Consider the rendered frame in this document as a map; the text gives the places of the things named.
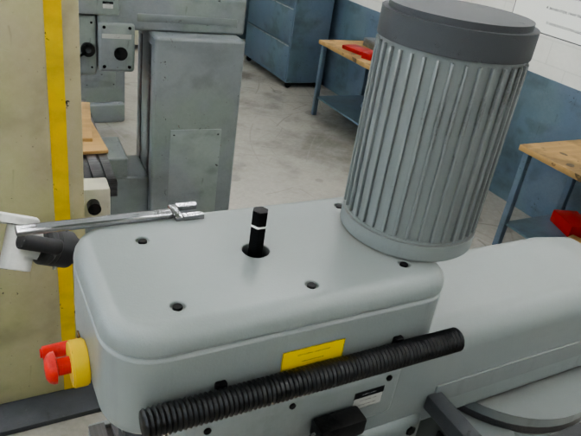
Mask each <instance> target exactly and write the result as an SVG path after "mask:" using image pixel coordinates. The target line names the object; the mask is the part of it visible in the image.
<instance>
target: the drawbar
mask: <svg viewBox="0 0 581 436"><path fill-rule="evenodd" d="M267 216H268V208H264V207H262V206H261V207H254V208H253V212H252V225H253V226H255V227H257V228H261V227H266V223H267ZM264 241H265V229H256V228H253V227H251V233H250V240H249V247H248V255H247V256H249V257H253V258H262V254H263V248H264Z"/></svg>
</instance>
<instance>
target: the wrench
mask: <svg viewBox="0 0 581 436"><path fill-rule="evenodd" d="M196 206H197V204H196V202H183V203H176V204H172V205H168V208H164V209H156V210H148V211H140V212H132V213H124V214H116V215H101V216H94V217H86V218H78V219H70V220H61V221H46V222H38V223H30V224H22V225H15V231H16V236H26V235H33V234H47V233H54V232H62V231H69V230H77V229H84V228H98V227H105V226H113V225H120V224H128V223H135V222H143V221H156V220H164V219H171V218H173V217H174V219H175V220H176V221H192V220H199V219H204V213H203V212H201V211H198V212H190V213H181V212H180V211H183V210H190V209H196Z"/></svg>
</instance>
